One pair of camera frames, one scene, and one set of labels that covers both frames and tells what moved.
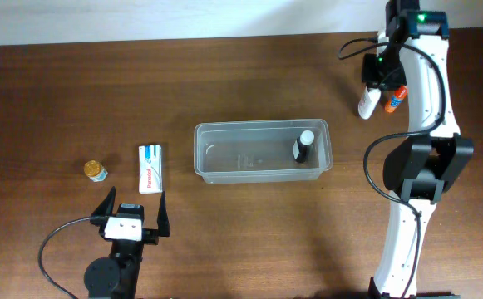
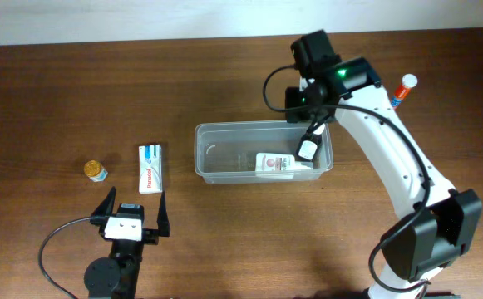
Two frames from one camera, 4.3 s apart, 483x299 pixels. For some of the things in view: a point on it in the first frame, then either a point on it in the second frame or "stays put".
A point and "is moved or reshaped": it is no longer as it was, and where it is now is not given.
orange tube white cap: (399, 94) stays put
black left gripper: (150, 237) stays put
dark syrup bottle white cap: (302, 145) is moved or reshaped
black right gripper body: (383, 79) -> (308, 146)
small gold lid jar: (95, 171) stays put
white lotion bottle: (367, 102) is moved or reshaped
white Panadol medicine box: (150, 169) stays put
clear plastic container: (259, 151) stays put
